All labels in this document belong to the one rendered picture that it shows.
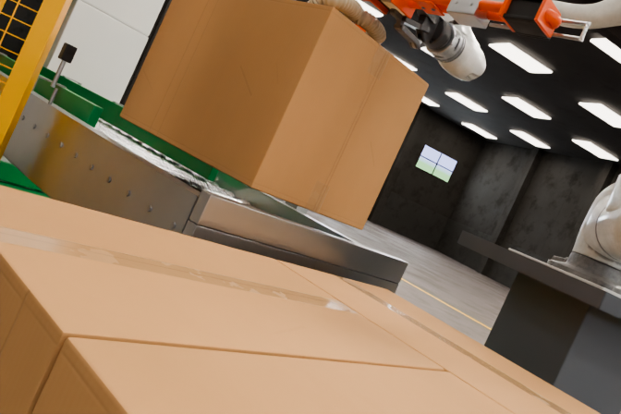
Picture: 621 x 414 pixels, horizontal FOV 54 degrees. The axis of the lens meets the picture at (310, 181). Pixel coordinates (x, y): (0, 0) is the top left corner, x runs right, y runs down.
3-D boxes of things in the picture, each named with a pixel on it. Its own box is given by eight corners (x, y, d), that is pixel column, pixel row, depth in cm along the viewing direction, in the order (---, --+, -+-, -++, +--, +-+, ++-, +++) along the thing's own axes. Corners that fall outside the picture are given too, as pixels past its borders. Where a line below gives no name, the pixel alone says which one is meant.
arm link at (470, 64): (435, 72, 159) (424, 33, 165) (462, 93, 170) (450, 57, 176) (473, 52, 153) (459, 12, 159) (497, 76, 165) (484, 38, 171)
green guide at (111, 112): (34, 80, 307) (42, 65, 307) (54, 89, 315) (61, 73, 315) (207, 179, 199) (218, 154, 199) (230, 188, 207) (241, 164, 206)
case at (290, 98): (118, 115, 163) (180, -20, 162) (226, 161, 192) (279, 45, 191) (250, 188, 122) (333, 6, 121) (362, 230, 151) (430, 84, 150)
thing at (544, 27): (497, 14, 116) (507, -10, 116) (512, 31, 121) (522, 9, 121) (537, 20, 110) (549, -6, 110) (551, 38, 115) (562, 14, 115)
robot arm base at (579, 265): (567, 274, 171) (576, 256, 171) (642, 306, 153) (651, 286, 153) (531, 257, 161) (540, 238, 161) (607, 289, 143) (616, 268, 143)
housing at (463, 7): (444, 10, 125) (453, -10, 125) (458, 25, 130) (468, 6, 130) (472, 14, 120) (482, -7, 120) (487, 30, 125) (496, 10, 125)
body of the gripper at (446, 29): (457, 23, 152) (440, 6, 145) (444, 54, 152) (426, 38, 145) (433, 19, 157) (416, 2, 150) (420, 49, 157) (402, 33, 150)
